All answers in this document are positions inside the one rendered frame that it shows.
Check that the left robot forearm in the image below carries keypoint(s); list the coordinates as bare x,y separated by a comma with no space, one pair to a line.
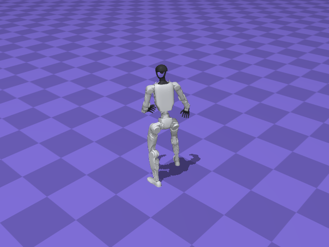
144,110

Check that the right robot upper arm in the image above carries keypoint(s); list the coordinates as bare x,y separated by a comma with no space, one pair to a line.
179,91

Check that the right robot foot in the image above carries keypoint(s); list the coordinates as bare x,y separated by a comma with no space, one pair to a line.
177,163

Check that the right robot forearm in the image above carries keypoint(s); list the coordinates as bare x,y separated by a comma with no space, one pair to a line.
186,104

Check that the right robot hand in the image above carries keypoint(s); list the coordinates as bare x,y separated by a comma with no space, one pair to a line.
186,113

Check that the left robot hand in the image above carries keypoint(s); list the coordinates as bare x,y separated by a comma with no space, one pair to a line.
151,108

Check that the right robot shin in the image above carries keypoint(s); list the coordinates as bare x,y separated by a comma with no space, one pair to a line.
176,149

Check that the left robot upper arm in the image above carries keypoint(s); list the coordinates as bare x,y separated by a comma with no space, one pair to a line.
148,92

